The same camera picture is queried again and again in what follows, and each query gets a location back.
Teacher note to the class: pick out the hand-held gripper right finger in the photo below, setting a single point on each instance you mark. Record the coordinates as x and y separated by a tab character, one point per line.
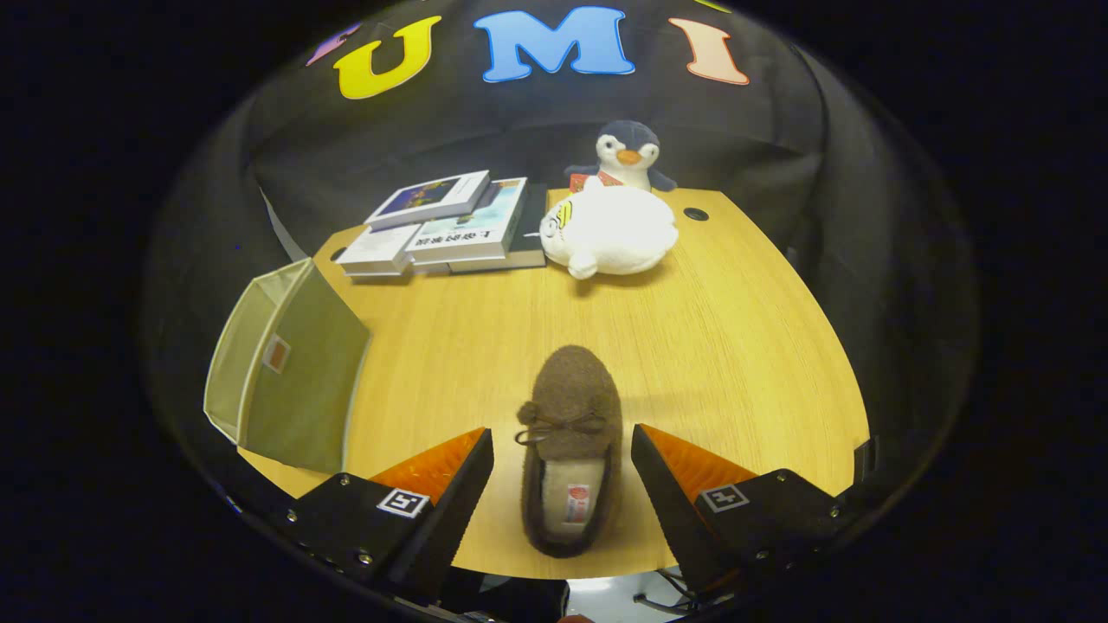
675	510

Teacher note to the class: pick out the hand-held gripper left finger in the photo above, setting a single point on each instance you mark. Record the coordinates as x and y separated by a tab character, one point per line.
450	510

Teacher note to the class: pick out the brown fuzzy slipper shoe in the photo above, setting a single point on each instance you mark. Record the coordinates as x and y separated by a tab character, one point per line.
571	389

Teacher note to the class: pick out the green fabric storage box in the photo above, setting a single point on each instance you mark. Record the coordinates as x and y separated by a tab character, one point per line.
303	389

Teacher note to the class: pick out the plain white book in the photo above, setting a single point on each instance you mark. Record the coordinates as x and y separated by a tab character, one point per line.
376	247

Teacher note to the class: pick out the pale blue cover book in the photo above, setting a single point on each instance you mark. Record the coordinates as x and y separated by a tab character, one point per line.
472	229

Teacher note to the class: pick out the white round plush toy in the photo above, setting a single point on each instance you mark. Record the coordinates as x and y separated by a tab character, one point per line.
619	229

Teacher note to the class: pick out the black book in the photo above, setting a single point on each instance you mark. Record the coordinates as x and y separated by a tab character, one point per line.
532	234

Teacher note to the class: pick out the white book blue picture cover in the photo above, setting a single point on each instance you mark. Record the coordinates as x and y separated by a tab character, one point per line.
433	197

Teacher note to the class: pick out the grey penguin plush toy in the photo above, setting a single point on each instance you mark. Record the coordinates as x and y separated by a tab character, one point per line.
628	143

